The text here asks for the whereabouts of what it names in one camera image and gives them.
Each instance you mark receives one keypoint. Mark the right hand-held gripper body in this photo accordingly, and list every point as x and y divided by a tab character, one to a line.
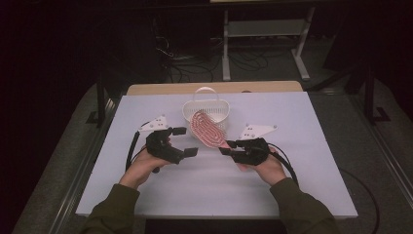
251	151

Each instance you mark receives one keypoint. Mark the black metal stand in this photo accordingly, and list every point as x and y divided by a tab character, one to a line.
369	97
100	97

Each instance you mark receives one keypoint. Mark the white board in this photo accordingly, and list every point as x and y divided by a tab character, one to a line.
211	195

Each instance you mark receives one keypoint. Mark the pink hairbrush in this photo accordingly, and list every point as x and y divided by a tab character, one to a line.
207	130

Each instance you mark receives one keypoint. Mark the white metal desk frame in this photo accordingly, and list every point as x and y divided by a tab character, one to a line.
226	48

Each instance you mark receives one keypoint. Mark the person's right hand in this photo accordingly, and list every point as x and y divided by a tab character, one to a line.
271	170

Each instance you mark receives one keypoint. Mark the wooden table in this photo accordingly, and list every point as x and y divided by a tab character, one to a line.
156	88

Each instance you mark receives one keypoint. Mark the metal rail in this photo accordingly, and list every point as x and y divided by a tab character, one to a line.
78	182
390	156

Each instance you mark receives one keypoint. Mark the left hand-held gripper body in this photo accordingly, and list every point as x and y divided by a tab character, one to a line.
160	144

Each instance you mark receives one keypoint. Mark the white plastic basket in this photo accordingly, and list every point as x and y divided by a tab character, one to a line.
212	110

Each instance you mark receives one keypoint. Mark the person's left hand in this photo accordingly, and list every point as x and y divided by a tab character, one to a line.
141	170

